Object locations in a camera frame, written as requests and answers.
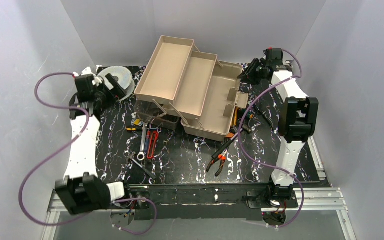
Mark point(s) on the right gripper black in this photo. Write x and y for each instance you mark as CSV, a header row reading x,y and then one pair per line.
x,y
253,69

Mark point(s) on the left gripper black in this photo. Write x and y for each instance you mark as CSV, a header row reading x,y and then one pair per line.
x,y
113,84

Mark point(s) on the yellow black hex key set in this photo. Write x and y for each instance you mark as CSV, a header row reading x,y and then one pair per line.
x,y
136,126

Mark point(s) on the beige plastic tool box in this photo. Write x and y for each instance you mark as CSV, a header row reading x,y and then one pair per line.
x,y
183,82

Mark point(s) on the steel combination wrench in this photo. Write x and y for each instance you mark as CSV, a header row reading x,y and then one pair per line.
x,y
141,154

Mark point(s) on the black handled hammer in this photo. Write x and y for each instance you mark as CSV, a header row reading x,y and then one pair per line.
x,y
227,144

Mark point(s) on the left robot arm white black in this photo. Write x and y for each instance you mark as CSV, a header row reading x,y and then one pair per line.
x,y
81,190

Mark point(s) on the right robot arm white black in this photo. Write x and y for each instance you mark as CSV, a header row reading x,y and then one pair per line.
x,y
297,123

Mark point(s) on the white filament spool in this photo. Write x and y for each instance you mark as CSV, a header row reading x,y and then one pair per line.
x,y
124,78

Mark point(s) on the orange yellow utility knife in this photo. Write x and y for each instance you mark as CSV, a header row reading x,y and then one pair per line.
x,y
235,117

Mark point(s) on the red utility knife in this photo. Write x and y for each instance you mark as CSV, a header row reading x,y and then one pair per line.
x,y
152,142

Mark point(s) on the orange black pliers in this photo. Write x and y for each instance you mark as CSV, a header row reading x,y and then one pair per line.
x,y
221,158

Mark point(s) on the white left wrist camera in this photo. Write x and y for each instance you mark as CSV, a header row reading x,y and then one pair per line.
x,y
97,80

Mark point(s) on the blue handled tool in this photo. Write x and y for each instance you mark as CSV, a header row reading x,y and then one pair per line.
x,y
147,139

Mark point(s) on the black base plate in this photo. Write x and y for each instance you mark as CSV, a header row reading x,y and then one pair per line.
x,y
205,201

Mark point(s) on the aluminium frame rail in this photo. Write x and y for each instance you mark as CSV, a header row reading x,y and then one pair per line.
x,y
322,213

